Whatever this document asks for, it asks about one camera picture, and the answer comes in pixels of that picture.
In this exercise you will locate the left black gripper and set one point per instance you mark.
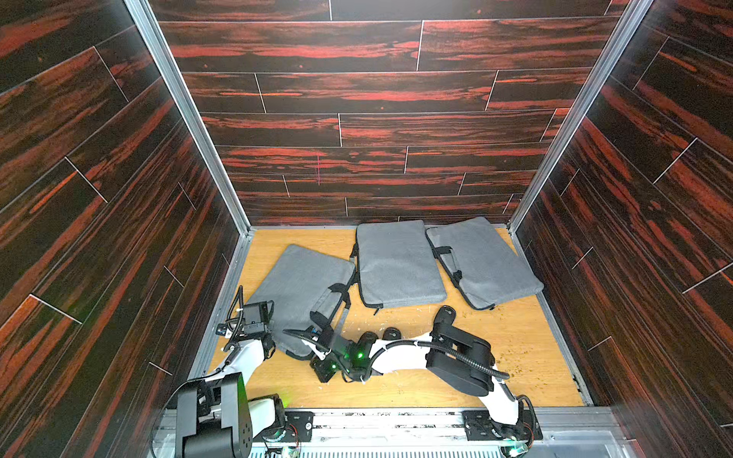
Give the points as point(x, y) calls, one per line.
point(269, 322)

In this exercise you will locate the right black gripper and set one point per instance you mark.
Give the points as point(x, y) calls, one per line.
point(326, 312)

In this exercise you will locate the black computer mouse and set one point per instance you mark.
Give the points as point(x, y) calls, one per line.
point(368, 338)
point(392, 334)

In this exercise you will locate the grey laptop bag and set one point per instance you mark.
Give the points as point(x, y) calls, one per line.
point(483, 268)
point(396, 267)
point(306, 288)

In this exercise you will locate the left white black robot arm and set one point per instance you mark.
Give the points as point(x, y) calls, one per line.
point(215, 418)

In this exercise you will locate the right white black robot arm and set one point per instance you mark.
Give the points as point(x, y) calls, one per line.
point(458, 358)

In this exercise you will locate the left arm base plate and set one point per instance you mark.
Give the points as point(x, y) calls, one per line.
point(296, 428)

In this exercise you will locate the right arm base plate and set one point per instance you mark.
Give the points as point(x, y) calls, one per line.
point(479, 426)

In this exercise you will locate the aluminium front rail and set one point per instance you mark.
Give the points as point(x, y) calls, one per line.
point(439, 432)

